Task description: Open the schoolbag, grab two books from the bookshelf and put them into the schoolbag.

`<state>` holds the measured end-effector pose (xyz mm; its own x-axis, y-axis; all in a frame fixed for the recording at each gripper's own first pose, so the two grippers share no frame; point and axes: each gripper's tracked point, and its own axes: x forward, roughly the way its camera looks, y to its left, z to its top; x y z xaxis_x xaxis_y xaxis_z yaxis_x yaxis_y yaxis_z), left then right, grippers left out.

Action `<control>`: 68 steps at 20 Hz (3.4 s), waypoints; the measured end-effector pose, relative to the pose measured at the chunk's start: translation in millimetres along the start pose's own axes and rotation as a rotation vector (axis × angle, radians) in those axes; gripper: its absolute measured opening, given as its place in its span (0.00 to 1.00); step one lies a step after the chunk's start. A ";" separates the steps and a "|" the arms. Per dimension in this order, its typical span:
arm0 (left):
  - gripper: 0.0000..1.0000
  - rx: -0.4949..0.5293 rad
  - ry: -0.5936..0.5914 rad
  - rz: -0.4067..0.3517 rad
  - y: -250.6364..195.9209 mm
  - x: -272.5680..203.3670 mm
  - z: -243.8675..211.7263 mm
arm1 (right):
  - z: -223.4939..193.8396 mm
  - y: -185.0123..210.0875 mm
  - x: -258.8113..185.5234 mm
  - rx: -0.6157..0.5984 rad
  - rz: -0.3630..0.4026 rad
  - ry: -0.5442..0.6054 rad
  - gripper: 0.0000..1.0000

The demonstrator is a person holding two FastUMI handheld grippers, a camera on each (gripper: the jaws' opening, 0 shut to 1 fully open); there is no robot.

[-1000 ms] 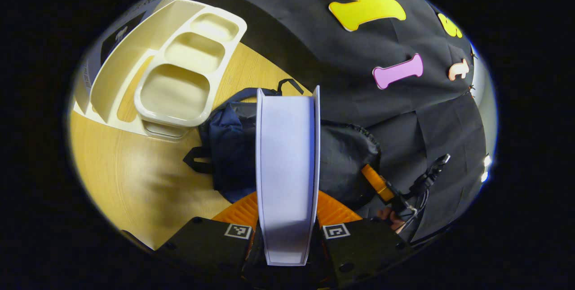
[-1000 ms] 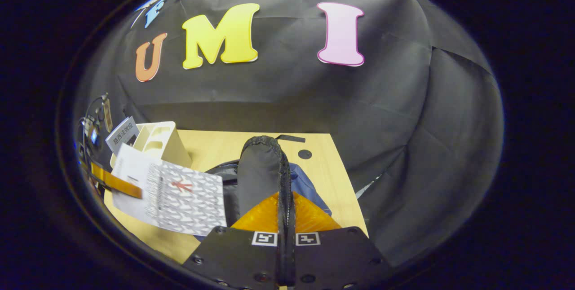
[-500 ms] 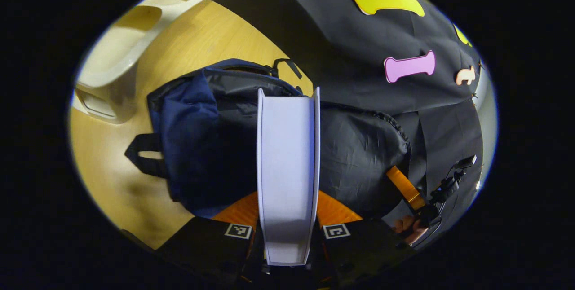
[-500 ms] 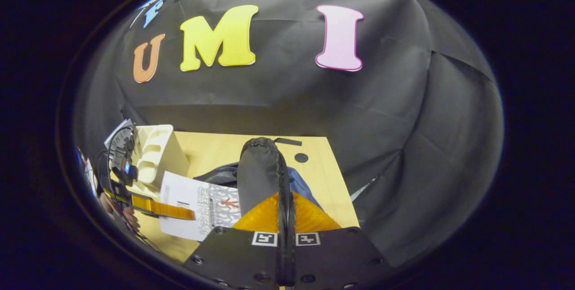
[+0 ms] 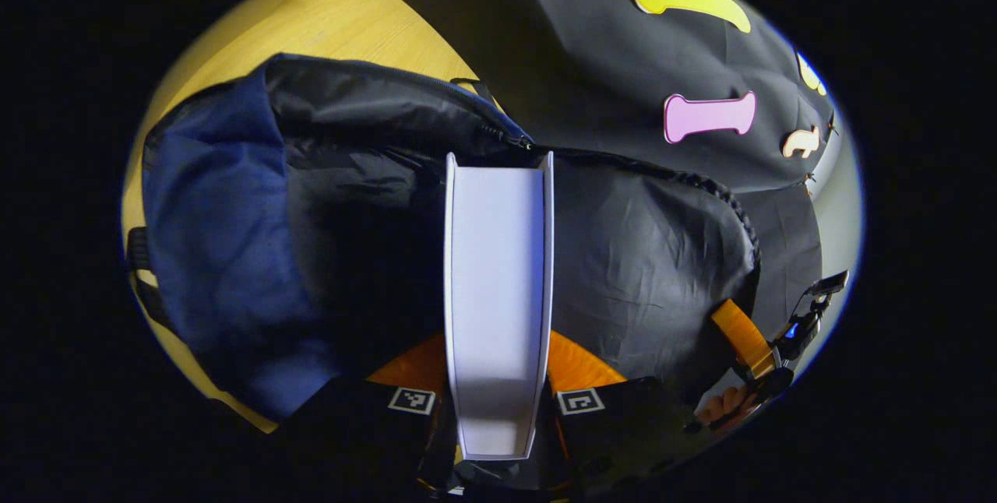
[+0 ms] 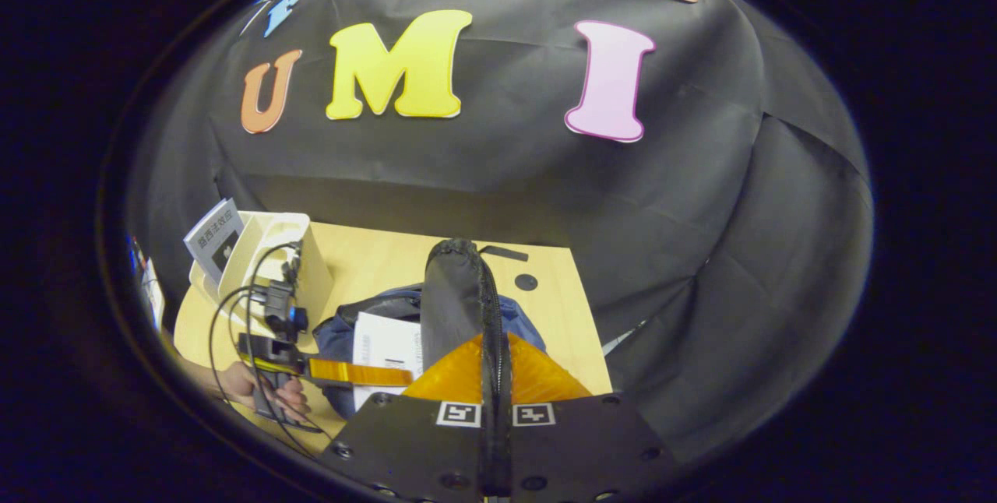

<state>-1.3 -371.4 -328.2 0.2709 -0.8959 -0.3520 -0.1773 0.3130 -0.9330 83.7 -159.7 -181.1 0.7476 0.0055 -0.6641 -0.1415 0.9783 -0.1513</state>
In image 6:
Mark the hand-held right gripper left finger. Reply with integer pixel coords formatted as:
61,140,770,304
315,334,488,503

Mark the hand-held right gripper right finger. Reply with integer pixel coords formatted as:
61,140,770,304
508,332,685,503

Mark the white bookshelf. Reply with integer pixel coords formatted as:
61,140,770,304
189,211,336,352

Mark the grey cover book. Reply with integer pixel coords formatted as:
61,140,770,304
183,198,246,286

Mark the blue schoolbag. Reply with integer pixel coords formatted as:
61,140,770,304
312,237,546,498

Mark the white side desk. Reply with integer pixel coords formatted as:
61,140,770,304
140,258,167,332

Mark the black backdrop cloth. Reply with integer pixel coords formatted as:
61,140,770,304
125,0,873,465

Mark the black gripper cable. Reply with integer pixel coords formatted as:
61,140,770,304
207,241,329,457

